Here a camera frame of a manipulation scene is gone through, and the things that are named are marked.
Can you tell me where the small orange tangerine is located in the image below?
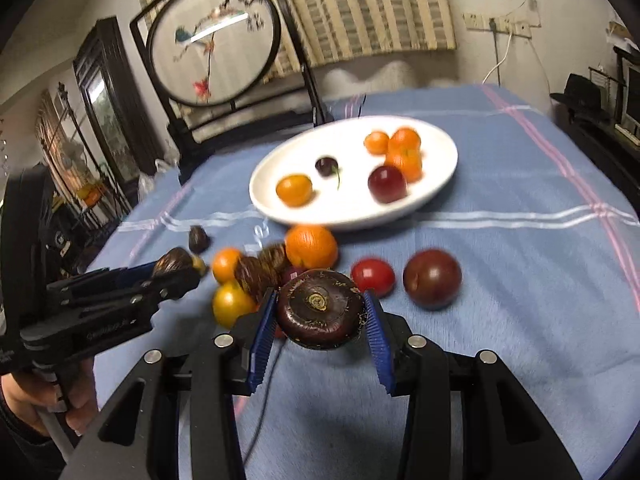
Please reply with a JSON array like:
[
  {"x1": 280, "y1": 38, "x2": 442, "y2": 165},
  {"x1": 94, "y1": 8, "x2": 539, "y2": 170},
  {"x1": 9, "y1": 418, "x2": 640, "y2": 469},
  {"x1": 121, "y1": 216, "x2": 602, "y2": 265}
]
[
  {"x1": 364, "y1": 130, "x2": 391, "y2": 156},
  {"x1": 385, "y1": 148, "x2": 424, "y2": 183},
  {"x1": 389, "y1": 127, "x2": 422, "y2": 153}
]

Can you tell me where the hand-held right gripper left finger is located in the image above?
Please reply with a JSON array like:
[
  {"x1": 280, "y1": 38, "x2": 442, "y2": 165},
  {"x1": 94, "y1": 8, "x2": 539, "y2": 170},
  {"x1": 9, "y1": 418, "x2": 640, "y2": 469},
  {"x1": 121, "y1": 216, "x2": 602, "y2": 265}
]
[{"x1": 60, "y1": 287, "x2": 281, "y2": 480}]

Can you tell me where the dark side table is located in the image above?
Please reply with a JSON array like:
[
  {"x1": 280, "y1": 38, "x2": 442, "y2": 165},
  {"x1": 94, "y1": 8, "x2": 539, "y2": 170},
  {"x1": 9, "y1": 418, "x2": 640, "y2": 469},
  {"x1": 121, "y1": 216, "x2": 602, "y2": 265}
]
[{"x1": 552, "y1": 105, "x2": 640, "y2": 221}]

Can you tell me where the red tomato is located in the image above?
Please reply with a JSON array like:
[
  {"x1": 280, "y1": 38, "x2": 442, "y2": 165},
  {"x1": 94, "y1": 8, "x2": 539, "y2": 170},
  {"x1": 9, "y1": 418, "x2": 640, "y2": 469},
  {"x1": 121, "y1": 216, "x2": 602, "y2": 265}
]
[{"x1": 350, "y1": 258, "x2": 396, "y2": 297}]

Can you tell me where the small dark brown fruit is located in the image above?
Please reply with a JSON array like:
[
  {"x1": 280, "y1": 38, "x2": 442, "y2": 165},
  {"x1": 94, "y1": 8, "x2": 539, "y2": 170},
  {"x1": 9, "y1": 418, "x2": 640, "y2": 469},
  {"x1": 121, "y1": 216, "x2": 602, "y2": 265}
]
[{"x1": 188, "y1": 225, "x2": 211, "y2": 255}]

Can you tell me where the white power strip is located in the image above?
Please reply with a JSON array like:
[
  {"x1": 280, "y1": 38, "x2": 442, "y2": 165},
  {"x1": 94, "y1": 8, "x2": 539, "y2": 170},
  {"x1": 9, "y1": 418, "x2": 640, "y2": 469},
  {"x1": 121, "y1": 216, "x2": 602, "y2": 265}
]
[{"x1": 462, "y1": 11, "x2": 543, "y2": 37}]

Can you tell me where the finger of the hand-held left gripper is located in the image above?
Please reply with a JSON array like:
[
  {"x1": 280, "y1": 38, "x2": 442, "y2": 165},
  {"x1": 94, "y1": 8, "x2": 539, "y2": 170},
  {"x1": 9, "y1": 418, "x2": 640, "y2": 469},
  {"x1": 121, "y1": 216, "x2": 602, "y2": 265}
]
[
  {"x1": 57, "y1": 267, "x2": 202, "y2": 318},
  {"x1": 46, "y1": 261, "x2": 163, "y2": 306}
]

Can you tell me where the small orange tomato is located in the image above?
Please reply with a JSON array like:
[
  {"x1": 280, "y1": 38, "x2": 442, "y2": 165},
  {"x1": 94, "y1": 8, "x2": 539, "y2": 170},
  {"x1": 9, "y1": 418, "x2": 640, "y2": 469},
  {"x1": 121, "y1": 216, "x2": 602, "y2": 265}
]
[{"x1": 212, "y1": 247, "x2": 245, "y2": 284}]

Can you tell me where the white oval plate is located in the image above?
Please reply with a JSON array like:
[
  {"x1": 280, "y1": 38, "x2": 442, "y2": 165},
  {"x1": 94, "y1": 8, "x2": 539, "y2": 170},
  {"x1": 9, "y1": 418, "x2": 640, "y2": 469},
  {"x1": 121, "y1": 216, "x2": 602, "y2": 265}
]
[{"x1": 249, "y1": 115, "x2": 459, "y2": 232}]

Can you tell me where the large orange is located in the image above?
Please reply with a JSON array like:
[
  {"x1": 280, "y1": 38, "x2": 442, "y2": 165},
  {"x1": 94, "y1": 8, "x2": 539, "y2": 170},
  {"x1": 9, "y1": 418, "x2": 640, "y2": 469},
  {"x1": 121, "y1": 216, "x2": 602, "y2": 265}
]
[{"x1": 284, "y1": 224, "x2": 339, "y2": 271}]

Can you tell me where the dark wooden cabinet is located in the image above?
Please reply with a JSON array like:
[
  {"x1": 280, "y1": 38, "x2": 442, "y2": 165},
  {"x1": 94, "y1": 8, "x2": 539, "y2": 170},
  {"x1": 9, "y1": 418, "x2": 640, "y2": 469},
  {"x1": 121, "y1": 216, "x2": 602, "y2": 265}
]
[{"x1": 72, "y1": 16, "x2": 167, "y2": 187}]

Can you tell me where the blue striped tablecloth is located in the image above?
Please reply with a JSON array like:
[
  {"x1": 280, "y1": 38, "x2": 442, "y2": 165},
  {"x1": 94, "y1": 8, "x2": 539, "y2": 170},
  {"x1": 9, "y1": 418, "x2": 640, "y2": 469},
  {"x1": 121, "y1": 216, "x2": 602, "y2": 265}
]
[{"x1": 75, "y1": 82, "x2": 640, "y2": 480}]

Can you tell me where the dark purple water chestnut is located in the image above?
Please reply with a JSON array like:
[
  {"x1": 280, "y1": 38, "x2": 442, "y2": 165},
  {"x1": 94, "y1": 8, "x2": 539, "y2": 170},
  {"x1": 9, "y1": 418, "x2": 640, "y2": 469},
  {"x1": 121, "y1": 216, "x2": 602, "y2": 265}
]
[{"x1": 276, "y1": 269, "x2": 368, "y2": 351}]

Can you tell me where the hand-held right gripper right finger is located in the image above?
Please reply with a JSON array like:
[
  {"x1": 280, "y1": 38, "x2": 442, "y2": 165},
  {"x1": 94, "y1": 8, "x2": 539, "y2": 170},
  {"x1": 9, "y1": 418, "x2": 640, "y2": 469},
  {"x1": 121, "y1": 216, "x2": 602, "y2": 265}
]
[{"x1": 361, "y1": 290, "x2": 583, "y2": 480}]

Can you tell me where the white cable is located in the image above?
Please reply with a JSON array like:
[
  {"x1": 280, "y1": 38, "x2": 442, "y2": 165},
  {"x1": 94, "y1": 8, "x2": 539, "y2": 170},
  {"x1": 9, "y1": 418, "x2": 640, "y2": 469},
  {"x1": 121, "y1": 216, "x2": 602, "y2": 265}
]
[{"x1": 481, "y1": 30, "x2": 516, "y2": 86}]

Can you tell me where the yellow tomato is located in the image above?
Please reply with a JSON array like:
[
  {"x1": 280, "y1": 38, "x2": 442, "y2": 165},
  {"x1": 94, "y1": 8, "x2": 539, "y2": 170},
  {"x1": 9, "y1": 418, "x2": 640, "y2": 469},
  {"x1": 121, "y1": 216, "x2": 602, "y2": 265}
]
[{"x1": 212, "y1": 281, "x2": 258, "y2": 328}]

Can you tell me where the person's left hand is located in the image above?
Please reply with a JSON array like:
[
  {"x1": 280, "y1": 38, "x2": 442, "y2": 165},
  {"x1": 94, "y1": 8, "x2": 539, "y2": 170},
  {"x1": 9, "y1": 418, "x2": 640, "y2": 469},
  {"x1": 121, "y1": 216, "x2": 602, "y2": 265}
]
[{"x1": 0, "y1": 357, "x2": 99, "y2": 437}]

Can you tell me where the dark cherry with stem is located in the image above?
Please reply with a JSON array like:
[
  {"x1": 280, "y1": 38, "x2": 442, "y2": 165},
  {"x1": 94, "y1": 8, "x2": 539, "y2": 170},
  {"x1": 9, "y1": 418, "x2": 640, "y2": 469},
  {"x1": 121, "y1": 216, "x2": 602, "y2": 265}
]
[{"x1": 315, "y1": 157, "x2": 343, "y2": 191}]

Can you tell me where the dark red plum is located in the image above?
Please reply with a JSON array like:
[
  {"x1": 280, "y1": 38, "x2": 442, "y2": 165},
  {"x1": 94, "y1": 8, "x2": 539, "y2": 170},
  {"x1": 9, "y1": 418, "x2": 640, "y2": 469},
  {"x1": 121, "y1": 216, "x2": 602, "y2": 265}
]
[{"x1": 402, "y1": 248, "x2": 463, "y2": 310}]

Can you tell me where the striped beige curtain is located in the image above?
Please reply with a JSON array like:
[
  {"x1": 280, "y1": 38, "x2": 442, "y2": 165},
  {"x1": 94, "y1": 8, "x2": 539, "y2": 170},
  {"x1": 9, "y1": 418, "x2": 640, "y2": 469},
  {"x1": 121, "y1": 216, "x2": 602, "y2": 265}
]
[{"x1": 132, "y1": 0, "x2": 458, "y2": 82}]

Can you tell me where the round embroidered screen with stand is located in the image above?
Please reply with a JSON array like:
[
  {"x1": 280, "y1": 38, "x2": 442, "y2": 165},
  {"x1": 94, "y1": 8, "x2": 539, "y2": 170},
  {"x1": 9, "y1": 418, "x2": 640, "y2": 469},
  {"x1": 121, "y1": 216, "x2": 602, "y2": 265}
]
[{"x1": 129, "y1": 0, "x2": 336, "y2": 185}]

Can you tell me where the thin black cable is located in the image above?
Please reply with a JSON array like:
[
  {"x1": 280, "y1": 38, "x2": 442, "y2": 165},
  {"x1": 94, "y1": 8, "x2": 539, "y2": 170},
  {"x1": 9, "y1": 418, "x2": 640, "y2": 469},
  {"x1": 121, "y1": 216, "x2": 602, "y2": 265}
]
[{"x1": 239, "y1": 344, "x2": 285, "y2": 476}]

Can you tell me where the orange kumquat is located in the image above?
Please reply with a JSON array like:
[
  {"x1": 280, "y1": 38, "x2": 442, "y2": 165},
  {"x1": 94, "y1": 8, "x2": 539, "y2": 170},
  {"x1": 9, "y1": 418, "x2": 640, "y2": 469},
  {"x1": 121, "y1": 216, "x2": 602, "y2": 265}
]
[{"x1": 276, "y1": 174, "x2": 314, "y2": 208}]

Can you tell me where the black hat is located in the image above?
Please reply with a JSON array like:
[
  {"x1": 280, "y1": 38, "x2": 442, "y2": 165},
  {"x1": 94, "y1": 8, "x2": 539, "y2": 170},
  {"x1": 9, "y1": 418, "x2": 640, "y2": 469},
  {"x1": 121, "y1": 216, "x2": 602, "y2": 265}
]
[{"x1": 549, "y1": 74, "x2": 614, "y2": 122}]

